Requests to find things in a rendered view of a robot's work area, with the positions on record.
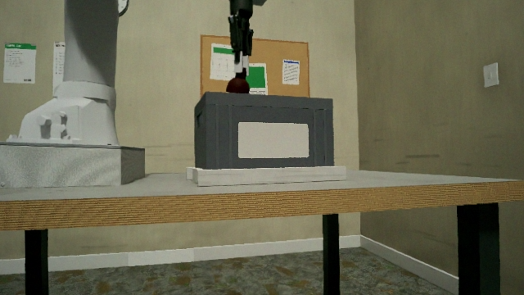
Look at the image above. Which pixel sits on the dark grey crate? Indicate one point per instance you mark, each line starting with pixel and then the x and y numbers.
pixel 246 131

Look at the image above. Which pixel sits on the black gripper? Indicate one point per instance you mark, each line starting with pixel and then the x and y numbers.
pixel 240 33

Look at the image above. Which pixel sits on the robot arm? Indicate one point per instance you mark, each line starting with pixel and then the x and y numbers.
pixel 83 106

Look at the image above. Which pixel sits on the dark brown bottle with cream label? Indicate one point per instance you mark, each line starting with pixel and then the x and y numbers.
pixel 238 84

